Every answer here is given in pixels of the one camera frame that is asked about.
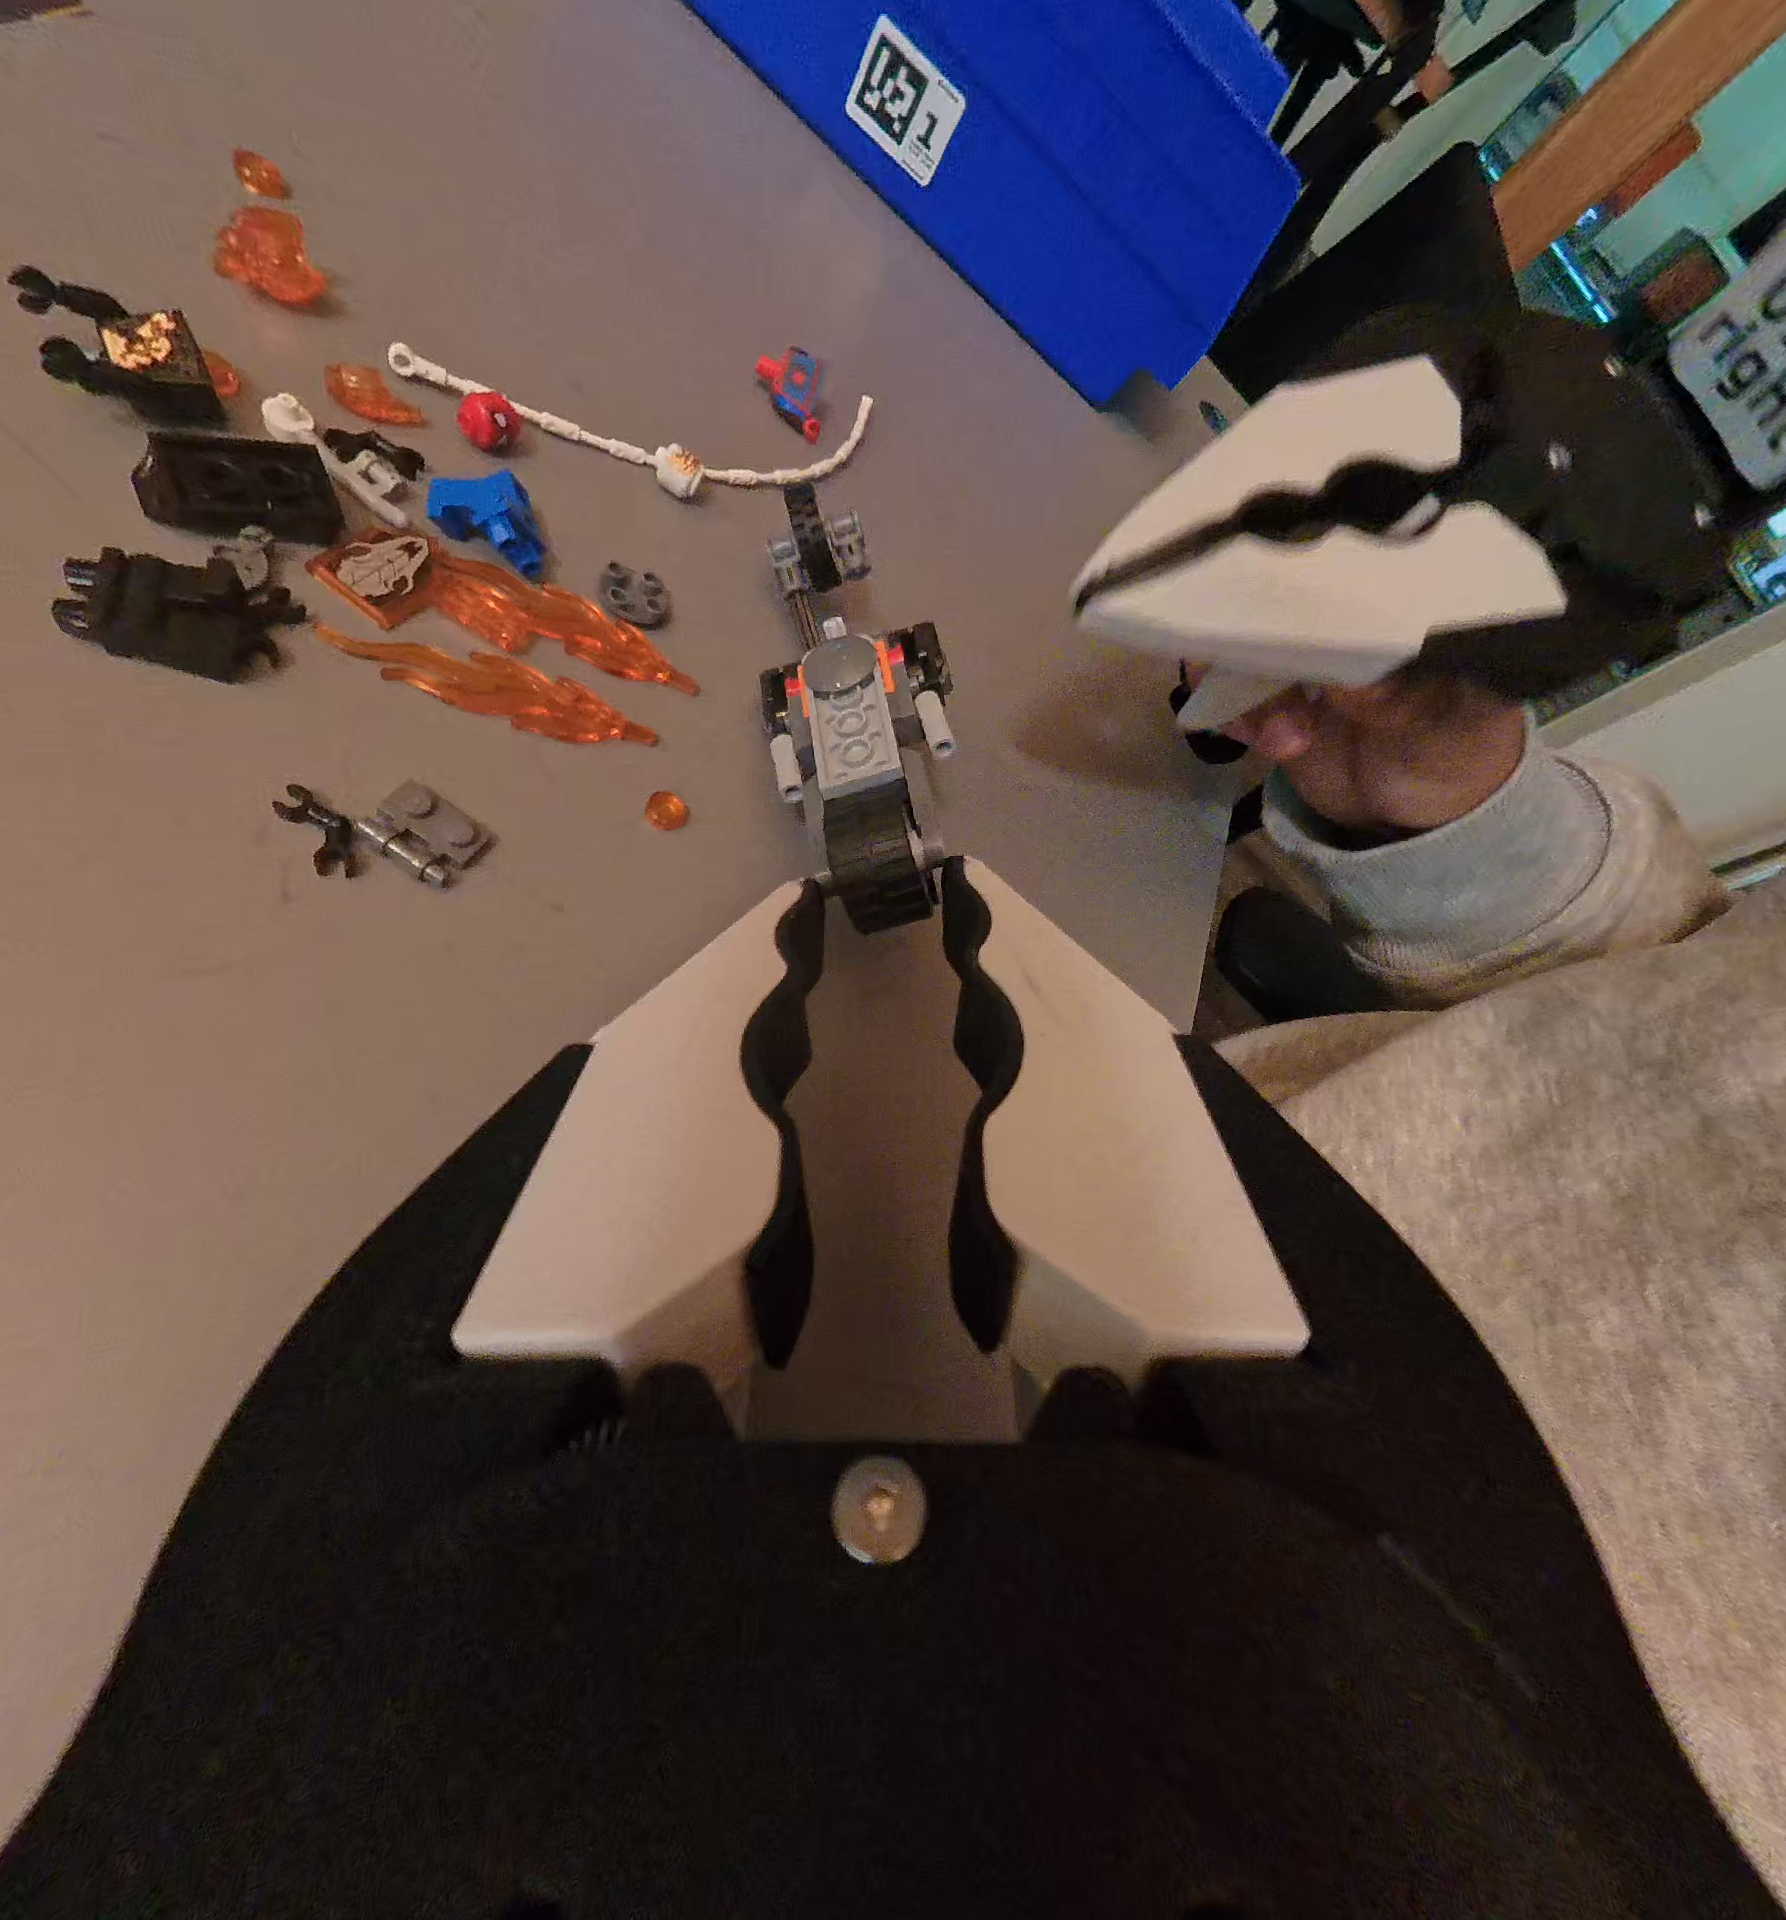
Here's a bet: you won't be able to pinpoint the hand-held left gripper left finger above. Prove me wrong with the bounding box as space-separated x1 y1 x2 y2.
456 879 827 1413

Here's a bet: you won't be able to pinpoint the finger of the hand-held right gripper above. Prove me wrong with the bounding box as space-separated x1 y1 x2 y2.
1106 358 1467 574
1074 501 1568 691

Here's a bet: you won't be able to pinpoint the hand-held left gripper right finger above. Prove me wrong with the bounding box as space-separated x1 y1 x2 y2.
936 845 1313 1413

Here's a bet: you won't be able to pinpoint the lego motorcycle body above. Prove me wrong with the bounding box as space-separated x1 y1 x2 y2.
758 619 958 941

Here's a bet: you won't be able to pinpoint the lego wheel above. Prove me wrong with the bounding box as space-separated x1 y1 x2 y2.
766 484 871 642

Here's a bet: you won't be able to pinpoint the person's right forearm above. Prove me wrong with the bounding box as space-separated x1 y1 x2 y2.
1203 743 1732 1017

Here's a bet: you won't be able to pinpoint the grey lego hinge plate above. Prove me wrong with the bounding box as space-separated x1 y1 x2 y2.
359 779 497 890

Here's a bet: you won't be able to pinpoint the black lego claw block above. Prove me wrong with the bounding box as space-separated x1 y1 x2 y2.
50 545 306 685

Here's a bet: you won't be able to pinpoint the black and white lego piece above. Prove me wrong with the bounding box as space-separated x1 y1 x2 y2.
322 424 429 525

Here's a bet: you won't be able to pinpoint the black lego plate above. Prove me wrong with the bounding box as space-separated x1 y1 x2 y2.
136 432 341 545

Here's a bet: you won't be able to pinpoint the person's right hand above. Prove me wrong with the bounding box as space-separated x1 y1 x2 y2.
1232 685 1525 845

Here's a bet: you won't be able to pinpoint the black panel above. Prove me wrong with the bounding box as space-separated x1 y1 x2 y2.
1203 145 1517 410

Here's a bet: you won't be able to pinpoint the blue plastic bin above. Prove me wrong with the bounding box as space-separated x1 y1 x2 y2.
676 0 1302 410

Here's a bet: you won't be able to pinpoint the wooden beam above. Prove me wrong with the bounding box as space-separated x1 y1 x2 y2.
1491 0 1786 277

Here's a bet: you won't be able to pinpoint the small black claw piece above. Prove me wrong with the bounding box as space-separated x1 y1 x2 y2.
274 779 362 879

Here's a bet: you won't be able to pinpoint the long orange flame piece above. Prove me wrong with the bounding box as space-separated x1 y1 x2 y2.
311 626 663 748

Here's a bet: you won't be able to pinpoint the red blue minifigure torso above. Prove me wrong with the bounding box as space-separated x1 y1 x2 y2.
753 339 827 443

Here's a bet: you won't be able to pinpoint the orange flame with skull print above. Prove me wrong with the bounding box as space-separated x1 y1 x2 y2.
306 525 698 698

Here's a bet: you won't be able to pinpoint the blue minifigure legs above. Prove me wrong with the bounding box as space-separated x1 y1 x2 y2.
424 466 552 583

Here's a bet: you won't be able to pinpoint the curved orange flame piece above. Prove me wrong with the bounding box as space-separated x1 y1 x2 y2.
329 361 429 432

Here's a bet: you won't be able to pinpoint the black claw piece gold print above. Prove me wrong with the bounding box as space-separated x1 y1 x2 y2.
8 258 230 432

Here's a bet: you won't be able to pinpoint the wide orange flame piece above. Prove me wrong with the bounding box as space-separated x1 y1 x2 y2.
207 208 333 316

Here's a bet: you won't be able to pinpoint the white lego web string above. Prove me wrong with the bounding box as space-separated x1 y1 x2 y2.
387 339 881 493

